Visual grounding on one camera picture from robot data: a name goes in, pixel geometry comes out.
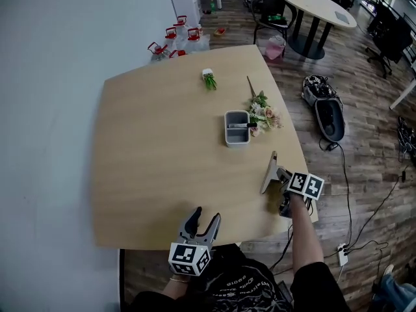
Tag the round white table black legs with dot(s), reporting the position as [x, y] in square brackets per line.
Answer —
[318, 8]

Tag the grey two-compartment organizer box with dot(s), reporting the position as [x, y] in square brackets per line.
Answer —
[237, 137]

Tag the person's black printed t-shirt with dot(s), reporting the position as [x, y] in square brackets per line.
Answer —
[234, 288]

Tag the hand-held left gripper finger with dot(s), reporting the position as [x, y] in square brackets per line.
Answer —
[191, 223]
[213, 227]

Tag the clear water jug red cap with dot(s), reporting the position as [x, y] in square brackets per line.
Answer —
[195, 39]
[159, 53]
[170, 37]
[181, 24]
[178, 53]

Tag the black power adapter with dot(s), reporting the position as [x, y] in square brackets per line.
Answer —
[332, 146]

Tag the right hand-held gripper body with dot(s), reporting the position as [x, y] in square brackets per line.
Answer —
[305, 185]

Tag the pink plastic bag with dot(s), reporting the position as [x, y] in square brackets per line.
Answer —
[274, 49]

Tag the wooden table with white legs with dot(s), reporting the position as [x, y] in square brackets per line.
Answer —
[162, 141]

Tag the black metal chair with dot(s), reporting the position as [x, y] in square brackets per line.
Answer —
[273, 6]

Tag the black marker pen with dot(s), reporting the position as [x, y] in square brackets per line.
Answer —
[242, 125]

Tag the green packet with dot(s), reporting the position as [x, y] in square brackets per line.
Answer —
[277, 19]

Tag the person's leg in blue jeans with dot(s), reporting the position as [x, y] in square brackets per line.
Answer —
[396, 288]

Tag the white power strip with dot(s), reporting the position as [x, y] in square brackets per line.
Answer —
[342, 255]

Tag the white cabinet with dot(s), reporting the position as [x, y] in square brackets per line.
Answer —
[183, 2]

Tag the grey flat pad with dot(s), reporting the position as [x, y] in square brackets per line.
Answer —
[342, 17]

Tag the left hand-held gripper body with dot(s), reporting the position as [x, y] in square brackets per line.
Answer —
[188, 255]

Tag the person's left forearm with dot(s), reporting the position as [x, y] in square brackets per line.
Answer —
[175, 288]

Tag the small potted plant white pot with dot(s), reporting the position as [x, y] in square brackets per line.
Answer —
[208, 75]

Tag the green plastic bottle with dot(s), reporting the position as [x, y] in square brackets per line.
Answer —
[213, 6]

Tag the artificial flower bouquet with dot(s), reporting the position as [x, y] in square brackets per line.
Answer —
[265, 114]

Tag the person's right forearm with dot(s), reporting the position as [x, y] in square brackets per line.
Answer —
[304, 232]

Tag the open grey carrying case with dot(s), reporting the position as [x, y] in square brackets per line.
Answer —
[328, 122]

